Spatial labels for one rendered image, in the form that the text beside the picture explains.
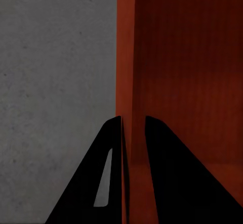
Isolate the storage box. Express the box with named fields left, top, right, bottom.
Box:
left=115, top=0, right=243, bottom=224

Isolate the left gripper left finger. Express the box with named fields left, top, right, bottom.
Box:
left=45, top=116, right=122, bottom=224

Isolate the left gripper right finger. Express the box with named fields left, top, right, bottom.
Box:
left=145, top=116, right=243, bottom=224

